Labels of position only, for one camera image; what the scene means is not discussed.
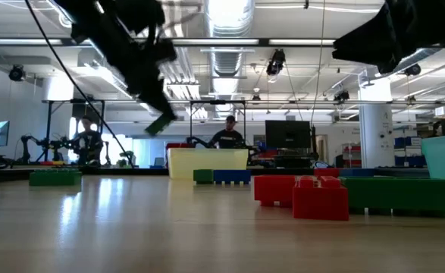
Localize person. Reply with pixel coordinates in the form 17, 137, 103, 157
72, 115, 105, 167
210, 115, 245, 149

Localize blue storage bins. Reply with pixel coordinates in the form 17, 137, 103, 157
393, 136, 428, 168

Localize black computer monitor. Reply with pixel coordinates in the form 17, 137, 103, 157
264, 119, 312, 149

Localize white building column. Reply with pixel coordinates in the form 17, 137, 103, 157
358, 77, 394, 169

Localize black aluminium table frame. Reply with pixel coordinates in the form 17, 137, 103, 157
0, 165, 431, 184

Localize silver ceiling duct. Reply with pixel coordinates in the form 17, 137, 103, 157
205, 0, 255, 118

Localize red toy block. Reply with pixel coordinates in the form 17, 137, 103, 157
292, 175, 350, 222
313, 168, 341, 178
253, 174, 297, 208

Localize black overhead camera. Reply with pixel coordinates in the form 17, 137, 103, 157
266, 48, 287, 77

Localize black station frame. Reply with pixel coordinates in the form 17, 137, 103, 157
189, 99, 247, 149
42, 98, 106, 166

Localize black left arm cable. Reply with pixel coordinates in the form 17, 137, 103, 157
24, 0, 136, 168

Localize blue toy block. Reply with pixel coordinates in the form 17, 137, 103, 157
213, 169, 252, 186
339, 168, 378, 178

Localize yellow plastic bin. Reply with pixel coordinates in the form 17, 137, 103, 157
167, 147, 249, 180

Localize red parts shelf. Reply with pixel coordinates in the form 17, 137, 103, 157
341, 143, 362, 168

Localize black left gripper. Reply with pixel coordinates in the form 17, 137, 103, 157
104, 36, 177, 121

